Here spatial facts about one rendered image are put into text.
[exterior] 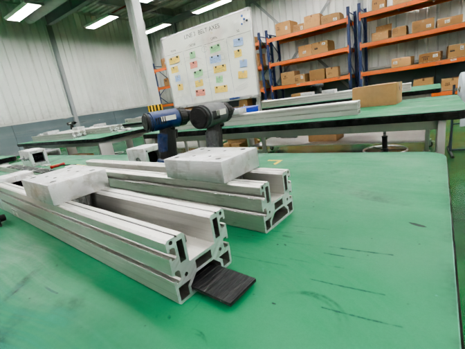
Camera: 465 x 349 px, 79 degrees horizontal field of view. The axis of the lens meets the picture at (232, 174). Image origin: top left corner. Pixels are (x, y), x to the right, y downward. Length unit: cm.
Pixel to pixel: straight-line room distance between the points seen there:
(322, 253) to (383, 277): 8
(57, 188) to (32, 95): 1243
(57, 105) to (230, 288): 1302
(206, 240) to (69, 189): 31
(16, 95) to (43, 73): 131
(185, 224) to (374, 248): 26
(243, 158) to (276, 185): 8
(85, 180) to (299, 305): 46
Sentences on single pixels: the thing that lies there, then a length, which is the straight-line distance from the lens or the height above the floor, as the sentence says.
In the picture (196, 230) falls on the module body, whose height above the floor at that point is 84.
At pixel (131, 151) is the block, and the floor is 86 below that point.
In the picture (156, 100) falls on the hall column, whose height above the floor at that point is 123.
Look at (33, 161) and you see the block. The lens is 206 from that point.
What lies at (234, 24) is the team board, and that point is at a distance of 382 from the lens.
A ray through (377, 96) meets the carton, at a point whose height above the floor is 85.
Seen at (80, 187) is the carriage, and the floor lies 88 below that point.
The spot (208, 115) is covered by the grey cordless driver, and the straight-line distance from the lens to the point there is 71.
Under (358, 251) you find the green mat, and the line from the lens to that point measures 44.
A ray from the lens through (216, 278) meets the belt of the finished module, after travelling 39.
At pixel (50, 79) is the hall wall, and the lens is 1336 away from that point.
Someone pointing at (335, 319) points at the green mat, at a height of 78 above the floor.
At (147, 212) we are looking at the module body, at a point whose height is 85.
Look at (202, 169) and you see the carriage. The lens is 52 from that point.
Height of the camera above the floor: 101
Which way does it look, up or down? 15 degrees down
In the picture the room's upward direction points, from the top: 9 degrees counter-clockwise
